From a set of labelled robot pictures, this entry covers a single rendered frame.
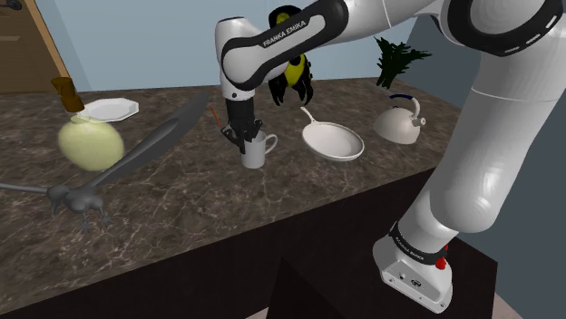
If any brown wooden door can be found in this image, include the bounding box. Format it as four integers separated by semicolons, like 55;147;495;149
0;0;71;95

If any dark robot stand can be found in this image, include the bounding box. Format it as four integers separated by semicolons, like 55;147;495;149
267;236;499;319

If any yellow and black penguin figure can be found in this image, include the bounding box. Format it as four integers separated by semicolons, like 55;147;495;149
268;5;315;107

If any white frying pan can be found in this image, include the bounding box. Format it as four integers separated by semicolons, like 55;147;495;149
299;106;366;162

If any dark green plant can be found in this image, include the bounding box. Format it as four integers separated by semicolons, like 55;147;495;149
374;36;433;90

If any white mug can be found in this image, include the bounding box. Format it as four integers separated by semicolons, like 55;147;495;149
240;130;278;169

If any white kettle with blue handle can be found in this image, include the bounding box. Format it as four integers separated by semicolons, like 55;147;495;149
373;93;427;145

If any orange pencil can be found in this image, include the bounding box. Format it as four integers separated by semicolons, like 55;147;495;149
209;104;223;130

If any grey bird figure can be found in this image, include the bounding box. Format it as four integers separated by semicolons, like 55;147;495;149
0;89;211;235

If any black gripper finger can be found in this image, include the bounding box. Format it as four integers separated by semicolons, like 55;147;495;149
221;125;247;155
247;118;263;143

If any white octagonal plate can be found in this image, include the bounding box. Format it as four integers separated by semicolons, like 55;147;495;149
77;98;140;123

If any pale yellow round vase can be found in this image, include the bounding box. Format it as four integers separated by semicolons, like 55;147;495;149
57;115;125;172

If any brown wooden pepper mill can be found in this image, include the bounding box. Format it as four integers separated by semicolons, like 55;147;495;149
50;76;85;113

